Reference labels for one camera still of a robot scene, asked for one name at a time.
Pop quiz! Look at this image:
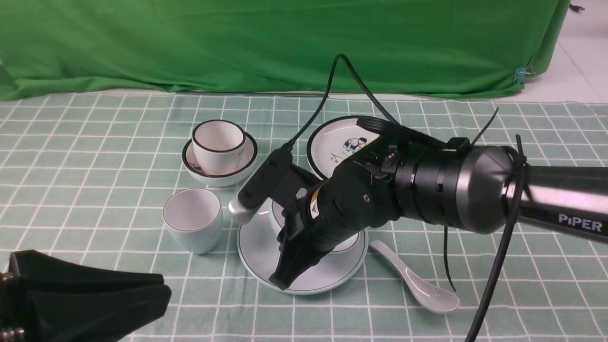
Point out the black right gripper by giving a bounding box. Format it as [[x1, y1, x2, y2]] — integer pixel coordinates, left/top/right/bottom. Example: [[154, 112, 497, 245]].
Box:
[[269, 145, 402, 290]]

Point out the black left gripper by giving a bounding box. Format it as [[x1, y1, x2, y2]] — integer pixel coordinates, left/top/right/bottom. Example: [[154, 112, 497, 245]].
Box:
[[0, 250, 172, 342]]

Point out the pale blue bowl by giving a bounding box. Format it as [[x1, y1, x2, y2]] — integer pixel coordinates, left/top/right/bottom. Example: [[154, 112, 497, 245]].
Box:
[[269, 200, 366, 255]]

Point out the pale blue cup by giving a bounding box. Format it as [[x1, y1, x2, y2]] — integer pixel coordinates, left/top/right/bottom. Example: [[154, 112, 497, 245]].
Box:
[[162, 188, 225, 255]]

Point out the plain white spoon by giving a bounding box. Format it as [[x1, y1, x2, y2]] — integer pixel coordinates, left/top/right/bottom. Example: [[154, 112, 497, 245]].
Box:
[[370, 240, 460, 314]]

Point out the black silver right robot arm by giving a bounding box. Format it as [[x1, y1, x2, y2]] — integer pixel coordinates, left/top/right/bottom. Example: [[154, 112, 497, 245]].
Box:
[[269, 116, 607, 290]]

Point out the pale blue plate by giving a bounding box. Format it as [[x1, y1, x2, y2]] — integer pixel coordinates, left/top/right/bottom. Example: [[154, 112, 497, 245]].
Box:
[[237, 199, 369, 296]]

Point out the illustrated plate black rim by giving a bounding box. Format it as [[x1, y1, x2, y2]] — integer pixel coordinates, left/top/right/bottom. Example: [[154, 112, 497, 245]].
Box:
[[306, 115, 379, 179]]

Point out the green checkered tablecloth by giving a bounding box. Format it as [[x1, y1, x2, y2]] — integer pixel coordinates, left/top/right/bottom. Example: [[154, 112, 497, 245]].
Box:
[[0, 93, 608, 342]]

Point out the white cup black rim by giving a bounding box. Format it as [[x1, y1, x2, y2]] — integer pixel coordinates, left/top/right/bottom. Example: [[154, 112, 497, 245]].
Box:
[[191, 119, 246, 176]]

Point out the white bowl black rim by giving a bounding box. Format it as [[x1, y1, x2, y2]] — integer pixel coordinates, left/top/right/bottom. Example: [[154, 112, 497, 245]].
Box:
[[181, 132, 259, 188]]

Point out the green backdrop cloth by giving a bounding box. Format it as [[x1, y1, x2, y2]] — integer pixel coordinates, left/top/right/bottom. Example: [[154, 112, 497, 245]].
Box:
[[0, 0, 569, 100]]

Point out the blue clip on backdrop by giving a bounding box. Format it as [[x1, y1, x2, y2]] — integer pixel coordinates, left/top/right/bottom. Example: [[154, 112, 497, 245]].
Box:
[[513, 67, 529, 85]]

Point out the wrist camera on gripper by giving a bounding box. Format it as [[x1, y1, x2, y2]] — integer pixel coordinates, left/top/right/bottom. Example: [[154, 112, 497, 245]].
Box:
[[228, 145, 322, 225]]

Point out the black cable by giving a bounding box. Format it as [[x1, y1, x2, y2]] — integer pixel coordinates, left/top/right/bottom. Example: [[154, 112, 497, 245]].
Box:
[[285, 54, 529, 342]]

